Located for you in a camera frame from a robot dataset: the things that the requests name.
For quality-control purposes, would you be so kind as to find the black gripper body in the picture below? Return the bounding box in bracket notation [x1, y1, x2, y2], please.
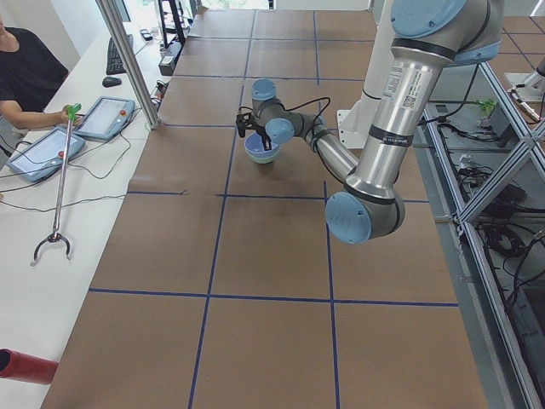
[254, 124, 272, 143]

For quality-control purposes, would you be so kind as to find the blue bowl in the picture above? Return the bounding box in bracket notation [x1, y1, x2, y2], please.
[244, 132, 280, 158]

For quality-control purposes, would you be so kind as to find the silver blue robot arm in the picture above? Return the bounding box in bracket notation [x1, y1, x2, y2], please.
[237, 1, 504, 244]

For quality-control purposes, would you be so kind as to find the green bowl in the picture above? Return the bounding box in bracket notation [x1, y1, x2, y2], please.
[246, 150, 280, 164]

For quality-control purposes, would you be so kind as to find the person's hand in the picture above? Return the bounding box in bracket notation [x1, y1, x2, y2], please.
[59, 106, 83, 126]

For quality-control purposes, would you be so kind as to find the far teach pendant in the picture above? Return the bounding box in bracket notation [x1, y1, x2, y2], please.
[73, 96, 135, 141]

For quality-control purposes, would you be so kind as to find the teach pendant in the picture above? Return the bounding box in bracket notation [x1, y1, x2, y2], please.
[73, 96, 135, 141]
[7, 128, 66, 182]

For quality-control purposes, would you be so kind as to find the black keyboard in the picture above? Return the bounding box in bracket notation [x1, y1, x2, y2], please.
[106, 37, 126, 76]

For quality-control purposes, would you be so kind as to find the black computer mouse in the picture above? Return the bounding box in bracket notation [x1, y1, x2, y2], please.
[102, 76, 122, 88]

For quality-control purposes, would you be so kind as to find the reacher grabber tool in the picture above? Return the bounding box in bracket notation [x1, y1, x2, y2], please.
[30, 103, 82, 267]

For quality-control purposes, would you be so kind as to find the near teach pendant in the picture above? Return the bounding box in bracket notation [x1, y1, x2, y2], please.
[7, 128, 66, 182]

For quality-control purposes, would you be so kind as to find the person in black shirt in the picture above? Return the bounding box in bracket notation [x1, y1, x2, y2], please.
[1, 25, 69, 130]

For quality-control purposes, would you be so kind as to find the red cylinder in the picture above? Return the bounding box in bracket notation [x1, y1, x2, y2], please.
[1, 349, 59, 384]

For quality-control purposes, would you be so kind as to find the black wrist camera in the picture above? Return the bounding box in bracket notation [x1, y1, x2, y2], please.
[236, 112, 255, 138]

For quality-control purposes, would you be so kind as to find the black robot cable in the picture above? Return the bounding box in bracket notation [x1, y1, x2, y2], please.
[238, 96, 333, 141]

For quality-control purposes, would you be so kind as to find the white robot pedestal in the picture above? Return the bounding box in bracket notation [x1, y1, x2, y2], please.
[337, 1, 395, 149]

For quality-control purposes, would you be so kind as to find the aluminium frame post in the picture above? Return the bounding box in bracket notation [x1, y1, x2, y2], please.
[95, 0, 160, 130]

